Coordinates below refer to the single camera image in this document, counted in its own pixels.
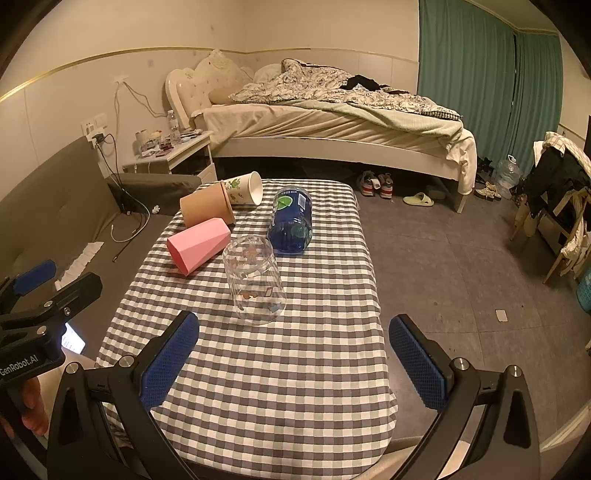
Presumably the black jacket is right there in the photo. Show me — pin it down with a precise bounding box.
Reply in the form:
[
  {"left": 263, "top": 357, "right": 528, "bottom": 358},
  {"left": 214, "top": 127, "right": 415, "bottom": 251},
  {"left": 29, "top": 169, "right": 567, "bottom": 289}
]
[{"left": 524, "top": 148, "right": 591, "bottom": 217}]

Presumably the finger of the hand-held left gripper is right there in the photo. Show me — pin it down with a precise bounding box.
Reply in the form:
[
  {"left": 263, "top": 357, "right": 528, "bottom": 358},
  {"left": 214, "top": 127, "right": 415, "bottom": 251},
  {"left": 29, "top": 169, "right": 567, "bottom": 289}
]
[
  {"left": 28, "top": 271, "right": 103, "bottom": 324},
  {"left": 0, "top": 260, "right": 57, "bottom": 315}
]

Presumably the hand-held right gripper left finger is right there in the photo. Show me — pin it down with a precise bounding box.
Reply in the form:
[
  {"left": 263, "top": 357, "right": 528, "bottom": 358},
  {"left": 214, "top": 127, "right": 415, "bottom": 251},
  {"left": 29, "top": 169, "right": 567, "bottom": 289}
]
[{"left": 46, "top": 310, "right": 204, "bottom": 480}]

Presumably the wooden chair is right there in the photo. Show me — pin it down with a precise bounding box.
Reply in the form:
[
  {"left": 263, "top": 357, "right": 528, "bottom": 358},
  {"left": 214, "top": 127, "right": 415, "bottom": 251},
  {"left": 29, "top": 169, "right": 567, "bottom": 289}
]
[{"left": 510, "top": 185, "right": 591, "bottom": 284}]

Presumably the black power cable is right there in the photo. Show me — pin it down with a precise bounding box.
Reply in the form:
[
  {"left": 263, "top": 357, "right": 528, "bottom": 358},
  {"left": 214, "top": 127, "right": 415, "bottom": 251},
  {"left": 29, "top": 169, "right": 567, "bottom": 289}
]
[{"left": 95, "top": 134, "right": 153, "bottom": 216}]

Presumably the green curtain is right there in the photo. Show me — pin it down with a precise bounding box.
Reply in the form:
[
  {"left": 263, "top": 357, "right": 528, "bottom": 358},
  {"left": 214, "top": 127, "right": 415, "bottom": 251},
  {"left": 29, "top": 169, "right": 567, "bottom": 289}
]
[
  {"left": 418, "top": 0, "right": 517, "bottom": 121},
  {"left": 513, "top": 31, "right": 562, "bottom": 125}
]

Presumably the person's left hand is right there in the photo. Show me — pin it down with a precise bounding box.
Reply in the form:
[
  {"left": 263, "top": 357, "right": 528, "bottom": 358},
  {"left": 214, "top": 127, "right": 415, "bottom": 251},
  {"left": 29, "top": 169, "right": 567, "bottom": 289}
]
[{"left": 0, "top": 376, "right": 50, "bottom": 445}]

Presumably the white pillow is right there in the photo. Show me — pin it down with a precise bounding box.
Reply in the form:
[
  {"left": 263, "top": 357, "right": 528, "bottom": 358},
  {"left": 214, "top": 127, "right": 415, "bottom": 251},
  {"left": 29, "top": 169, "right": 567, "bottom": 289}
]
[{"left": 253, "top": 64, "right": 284, "bottom": 84}]

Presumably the blue plastic basket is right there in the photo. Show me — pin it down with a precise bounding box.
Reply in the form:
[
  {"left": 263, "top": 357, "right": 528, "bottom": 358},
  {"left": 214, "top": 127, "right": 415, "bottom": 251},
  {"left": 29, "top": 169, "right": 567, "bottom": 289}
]
[{"left": 576, "top": 268, "right": 591, "bottom": 315}]

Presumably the white charging cable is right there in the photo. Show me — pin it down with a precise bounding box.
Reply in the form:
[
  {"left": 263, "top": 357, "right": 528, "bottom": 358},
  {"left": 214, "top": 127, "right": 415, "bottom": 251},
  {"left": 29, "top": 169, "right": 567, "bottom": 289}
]
[{"left": 111, "top": 212, "right": 151, "bottom": 243}]

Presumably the white folded paper strip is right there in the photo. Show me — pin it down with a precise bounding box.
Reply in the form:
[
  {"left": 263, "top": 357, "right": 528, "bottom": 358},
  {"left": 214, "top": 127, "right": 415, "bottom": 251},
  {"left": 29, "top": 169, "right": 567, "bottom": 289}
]
[{"left": 54, "top": 241, "right": 105, "bottom": 291}]

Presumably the blue plastic cup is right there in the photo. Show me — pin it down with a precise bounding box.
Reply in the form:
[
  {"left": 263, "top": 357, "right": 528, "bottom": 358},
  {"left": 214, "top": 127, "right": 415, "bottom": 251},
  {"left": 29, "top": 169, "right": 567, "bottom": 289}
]
[{"left": 267, "top": 186, "right": 313, "bottom": 254}]

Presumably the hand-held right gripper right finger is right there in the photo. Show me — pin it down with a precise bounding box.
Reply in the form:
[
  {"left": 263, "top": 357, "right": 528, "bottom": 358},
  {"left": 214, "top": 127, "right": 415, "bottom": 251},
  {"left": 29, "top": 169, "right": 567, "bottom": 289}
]
[{"left": 388, "top": 314, "right": 550, "bottom": 480}]

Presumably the white wall cable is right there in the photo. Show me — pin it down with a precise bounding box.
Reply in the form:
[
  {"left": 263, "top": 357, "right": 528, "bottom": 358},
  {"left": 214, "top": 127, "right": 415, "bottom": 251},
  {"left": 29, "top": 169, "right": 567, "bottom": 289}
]
[{"left": 113, "top": 80, "right": 168, "bottom": 136}]

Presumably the pink plastic cup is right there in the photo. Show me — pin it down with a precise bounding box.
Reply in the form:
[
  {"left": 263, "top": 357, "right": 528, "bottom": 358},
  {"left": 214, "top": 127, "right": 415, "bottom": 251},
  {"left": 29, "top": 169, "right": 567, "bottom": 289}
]
[{"left": 167, "top": 218, "right": 232, "bottom": 277}]

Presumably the white nightstand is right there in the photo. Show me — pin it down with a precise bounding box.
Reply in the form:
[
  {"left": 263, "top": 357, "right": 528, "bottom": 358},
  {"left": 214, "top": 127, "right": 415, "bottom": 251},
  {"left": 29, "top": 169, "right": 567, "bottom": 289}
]
[{"left": 122, "top": 130, "right": 218, "bottom": 185}]

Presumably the grey checked tablecloth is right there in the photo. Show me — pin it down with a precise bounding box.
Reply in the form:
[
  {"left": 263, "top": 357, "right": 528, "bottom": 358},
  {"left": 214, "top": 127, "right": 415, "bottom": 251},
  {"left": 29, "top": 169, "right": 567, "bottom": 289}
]
[{"left": 95, "top": 178, "right": 399, "bottom": 467}]

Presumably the cream bed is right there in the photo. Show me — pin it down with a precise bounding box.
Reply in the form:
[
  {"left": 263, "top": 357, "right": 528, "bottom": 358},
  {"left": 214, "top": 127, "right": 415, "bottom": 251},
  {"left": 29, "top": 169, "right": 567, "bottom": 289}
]
[{"left": 165, "top": 50, "right": 477, "bottom": 214}]

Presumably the white printed paper cup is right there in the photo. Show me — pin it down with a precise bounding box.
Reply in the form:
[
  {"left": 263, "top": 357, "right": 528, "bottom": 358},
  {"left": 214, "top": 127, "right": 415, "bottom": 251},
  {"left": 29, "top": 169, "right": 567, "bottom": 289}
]
[{"left": 222, "top": 171, "right": 264, "bottom": 207}]

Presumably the clear glass cup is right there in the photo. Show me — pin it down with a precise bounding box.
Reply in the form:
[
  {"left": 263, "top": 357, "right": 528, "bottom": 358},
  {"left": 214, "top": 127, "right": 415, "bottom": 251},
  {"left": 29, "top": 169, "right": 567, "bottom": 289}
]
[{"left": 222, "top": 234, "right": 287, "bottom": 326}]

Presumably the brown paper cup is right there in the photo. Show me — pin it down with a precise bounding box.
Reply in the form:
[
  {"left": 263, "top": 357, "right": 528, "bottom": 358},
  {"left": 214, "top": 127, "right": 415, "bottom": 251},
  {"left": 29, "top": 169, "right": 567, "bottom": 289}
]
[{"left": 180, "top": 181, "right": 235, "bottom": 228}]

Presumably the grey sofa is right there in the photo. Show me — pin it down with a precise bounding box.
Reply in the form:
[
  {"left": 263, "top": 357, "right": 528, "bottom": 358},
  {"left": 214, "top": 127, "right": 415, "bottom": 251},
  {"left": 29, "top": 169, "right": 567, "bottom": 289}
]
[{"left": 0, "top": 136, "right": 202, "bottom": 333}]

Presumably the white checked cloth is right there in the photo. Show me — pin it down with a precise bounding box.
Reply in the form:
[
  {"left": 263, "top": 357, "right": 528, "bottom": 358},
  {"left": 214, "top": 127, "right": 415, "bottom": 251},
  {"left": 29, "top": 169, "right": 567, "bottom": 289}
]
[{"left": 533, "top": 131, "right": 585, "bottom": 162}]

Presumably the large clear water jug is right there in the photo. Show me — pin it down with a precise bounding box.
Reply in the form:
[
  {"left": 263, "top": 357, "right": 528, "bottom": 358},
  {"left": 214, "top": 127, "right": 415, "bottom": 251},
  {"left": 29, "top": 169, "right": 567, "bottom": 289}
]
[{"left": 492, "top": 154, "right": 524, "bottom": 195}]

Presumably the white wall socket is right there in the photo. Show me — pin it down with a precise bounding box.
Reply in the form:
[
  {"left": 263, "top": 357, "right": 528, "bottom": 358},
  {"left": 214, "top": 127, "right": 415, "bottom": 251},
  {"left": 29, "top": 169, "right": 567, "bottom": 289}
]
[{"left": 81, "top": 113, "right": 110, "bottom": 148}]

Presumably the pale green blanket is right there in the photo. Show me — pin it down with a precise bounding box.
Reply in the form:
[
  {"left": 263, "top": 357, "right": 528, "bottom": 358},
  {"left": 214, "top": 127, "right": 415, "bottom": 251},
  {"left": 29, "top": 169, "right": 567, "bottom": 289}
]
[{"left": 295, "top": 99, "right": 465, "bottom": 139}]

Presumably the patterned quilt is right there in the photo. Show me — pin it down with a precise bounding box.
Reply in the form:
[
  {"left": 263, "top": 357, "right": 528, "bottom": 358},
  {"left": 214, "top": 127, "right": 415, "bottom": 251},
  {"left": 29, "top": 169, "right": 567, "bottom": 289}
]
[{"left": 229, "top": 58, "right": 462, "bottom": 121}]

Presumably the lit phone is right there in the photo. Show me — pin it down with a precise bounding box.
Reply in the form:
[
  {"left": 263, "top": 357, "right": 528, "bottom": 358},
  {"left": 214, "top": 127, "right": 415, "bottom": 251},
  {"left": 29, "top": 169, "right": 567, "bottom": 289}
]
[{"left": 62, "top": 323, "right": 86, "bottom": 354}]

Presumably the black garment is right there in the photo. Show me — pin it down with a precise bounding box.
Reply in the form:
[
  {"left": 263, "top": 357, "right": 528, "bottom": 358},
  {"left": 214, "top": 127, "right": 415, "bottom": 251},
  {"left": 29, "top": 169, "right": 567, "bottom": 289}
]
[{"left": 347, "top": 75, "right": 391, "bottom": 91}]

